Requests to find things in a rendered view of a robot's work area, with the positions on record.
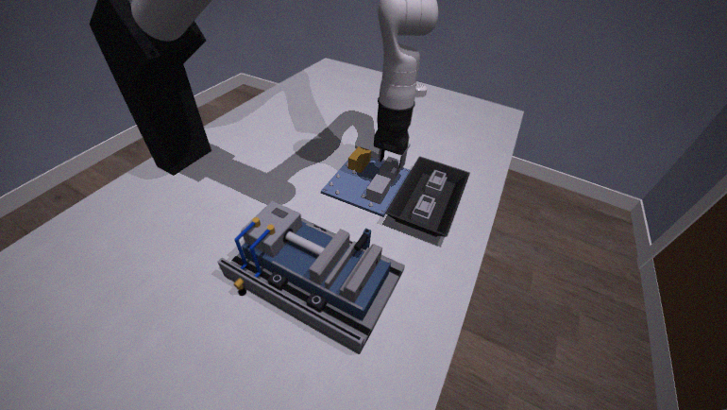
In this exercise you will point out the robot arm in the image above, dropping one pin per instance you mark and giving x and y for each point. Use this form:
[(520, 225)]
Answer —
[(167, 20)]

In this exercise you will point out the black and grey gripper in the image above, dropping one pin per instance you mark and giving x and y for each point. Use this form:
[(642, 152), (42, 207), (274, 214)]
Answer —
[(396, 104)]

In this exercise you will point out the yellow brass block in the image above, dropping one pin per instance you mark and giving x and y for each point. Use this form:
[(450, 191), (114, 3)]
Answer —
[(359, 159)]

